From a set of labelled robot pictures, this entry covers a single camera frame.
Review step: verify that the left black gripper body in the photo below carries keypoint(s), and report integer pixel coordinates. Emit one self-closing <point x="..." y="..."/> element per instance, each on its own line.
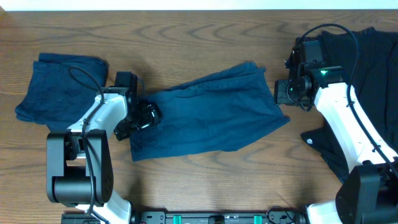
<point x="142" y="119"/>

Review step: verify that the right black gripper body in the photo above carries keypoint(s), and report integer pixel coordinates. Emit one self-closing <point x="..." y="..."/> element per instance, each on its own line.
<point x="288" y="93"/>

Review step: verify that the dark blue shorts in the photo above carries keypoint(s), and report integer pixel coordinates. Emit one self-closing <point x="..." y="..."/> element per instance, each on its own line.
<point x="224" y="111"/>

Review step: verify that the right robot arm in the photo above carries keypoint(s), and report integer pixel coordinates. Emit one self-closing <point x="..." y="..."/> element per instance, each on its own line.
<point x="369" y="194"/>

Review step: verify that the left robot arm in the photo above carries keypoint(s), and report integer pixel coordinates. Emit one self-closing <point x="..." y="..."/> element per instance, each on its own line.
<point x="79" y="169"/>

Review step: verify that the black garment pile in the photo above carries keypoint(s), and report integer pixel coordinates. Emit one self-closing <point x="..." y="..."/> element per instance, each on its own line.
<point x="371" y="56"/>

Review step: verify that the folded dark blue garment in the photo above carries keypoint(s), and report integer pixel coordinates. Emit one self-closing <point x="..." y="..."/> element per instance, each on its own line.
<point x="62" y="89"/>

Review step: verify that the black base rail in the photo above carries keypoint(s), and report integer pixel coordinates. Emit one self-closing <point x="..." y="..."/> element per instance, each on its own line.
<point x="272" y="216"/>

